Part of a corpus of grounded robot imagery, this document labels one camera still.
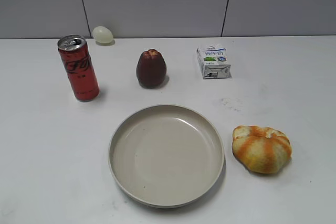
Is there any red cola can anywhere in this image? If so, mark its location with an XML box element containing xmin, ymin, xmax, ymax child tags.
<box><xmin>57</xmin><ymin>35</ymin><xmax>100</xmax><ymax>102</ymax></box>

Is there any beige round plate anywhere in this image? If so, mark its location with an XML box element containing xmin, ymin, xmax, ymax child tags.
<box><xmin>109</xmin><ymin>104</ymin><xmax>225</xmax><ymax>208</ymax></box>

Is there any dark red wax apple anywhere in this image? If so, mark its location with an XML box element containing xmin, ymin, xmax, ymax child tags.
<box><xmin>136</xmin><ymin>49</ymin><xmax>167</xmax><ymax>88</ymax></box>

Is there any small white milk carton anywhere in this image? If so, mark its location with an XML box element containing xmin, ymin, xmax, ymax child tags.
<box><xmin>196</xmin><ymin>44</ymin><xmax>231</xmax><ymax>79</ymax></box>

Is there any pale white egg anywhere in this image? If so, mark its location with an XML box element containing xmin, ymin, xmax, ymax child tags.
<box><xmin>92</xmin><ymin>26</ymin><xmax>114</xmax><ymax>44</ymax></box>

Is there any orange striped bread bun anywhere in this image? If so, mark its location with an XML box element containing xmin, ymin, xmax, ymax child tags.
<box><xmin>232</xmin><ymin>125</ymin><xmax>292</xmax><ymax>174</ymax></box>

